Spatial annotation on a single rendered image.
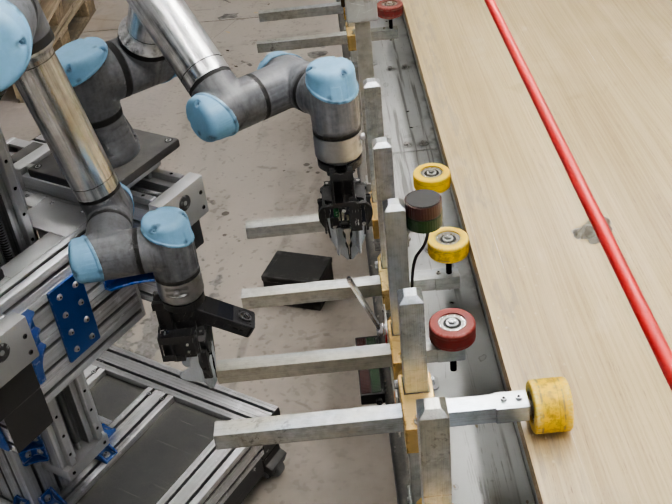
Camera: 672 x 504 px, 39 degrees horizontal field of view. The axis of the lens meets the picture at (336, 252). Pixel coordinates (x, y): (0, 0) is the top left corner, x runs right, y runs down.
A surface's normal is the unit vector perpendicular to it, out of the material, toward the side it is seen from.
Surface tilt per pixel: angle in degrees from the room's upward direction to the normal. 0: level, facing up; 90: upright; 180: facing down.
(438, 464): 90
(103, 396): 0
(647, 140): 0
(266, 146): 0
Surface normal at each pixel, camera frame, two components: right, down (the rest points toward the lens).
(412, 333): 0.04, 0.58
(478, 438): -0.09, -0.81
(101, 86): 0.64, 0.40
